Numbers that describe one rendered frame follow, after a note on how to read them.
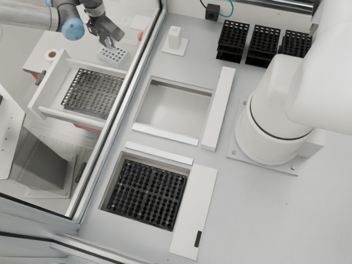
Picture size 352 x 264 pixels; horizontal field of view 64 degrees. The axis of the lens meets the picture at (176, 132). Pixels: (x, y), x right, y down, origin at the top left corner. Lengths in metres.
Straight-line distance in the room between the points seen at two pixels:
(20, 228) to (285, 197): 0.71
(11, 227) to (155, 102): 0.73
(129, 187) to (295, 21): 0.86
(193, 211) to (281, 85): 0.44
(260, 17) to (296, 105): 0.81
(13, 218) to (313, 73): 0.57
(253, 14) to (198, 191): 0.71
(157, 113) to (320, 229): 0.69
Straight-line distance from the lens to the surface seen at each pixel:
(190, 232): 0.87
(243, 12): 1.21
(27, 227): 0.69
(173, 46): 1.14
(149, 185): 0.96
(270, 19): 1.22
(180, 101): 1.16
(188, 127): 1.11
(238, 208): 0.91
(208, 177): 0.91
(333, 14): 0.53
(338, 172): 1.04
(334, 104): 0.44
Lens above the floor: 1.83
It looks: 66 degrees down
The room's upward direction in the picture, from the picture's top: 5 degrees counter-clockwise
